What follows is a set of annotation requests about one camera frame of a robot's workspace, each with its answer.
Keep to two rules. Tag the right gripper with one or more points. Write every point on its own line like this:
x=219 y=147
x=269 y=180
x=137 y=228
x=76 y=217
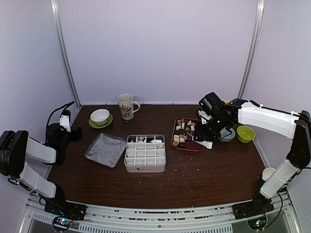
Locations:
x=201 y=136

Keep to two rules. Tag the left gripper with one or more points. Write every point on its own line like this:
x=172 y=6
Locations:
x=75 y=137

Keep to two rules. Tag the white handled tongs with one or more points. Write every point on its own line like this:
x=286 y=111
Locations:
x=206 y=143

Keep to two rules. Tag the bunny tin lid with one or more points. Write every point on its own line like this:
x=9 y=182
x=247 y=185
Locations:
x=106 y=150

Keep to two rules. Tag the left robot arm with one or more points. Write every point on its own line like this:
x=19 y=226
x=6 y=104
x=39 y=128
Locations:
x=15 y=147

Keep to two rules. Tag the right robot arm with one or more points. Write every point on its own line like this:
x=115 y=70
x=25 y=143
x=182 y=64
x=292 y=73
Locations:
x=295 y=126

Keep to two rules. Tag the red chocolate tray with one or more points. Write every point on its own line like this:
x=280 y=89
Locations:
x=183 y=131

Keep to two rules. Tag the grey blue small bowl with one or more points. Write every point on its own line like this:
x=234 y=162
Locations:
x=226 y=135

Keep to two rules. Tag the green small bowl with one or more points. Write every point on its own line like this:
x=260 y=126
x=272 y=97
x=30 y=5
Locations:
x=245 y=134

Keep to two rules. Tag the green saucer plate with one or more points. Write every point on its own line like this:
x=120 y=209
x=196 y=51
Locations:
x=93 y=125

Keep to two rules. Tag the white ceramic bowl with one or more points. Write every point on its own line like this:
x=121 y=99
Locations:
x=100 y=117

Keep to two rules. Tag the white cup near base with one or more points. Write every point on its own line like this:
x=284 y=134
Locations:
x=267 y=172

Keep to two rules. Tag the seashell coral mug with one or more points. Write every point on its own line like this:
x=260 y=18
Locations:
x=127 y=106

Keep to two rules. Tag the tin box with dividers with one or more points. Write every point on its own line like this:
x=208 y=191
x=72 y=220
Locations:
x=141 y=155

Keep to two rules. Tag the right aluminium frame post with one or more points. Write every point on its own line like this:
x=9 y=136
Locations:
x=253 y=47

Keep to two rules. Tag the aluminium frame post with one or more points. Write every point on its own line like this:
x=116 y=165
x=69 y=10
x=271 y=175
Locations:
x=63 y=51
x=253 y=47

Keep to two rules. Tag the front aluminium rail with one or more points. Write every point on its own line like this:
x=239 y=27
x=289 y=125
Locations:
x=211 y=219

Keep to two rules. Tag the left aluminium frame post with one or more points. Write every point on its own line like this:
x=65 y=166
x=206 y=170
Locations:
x=63 y=51

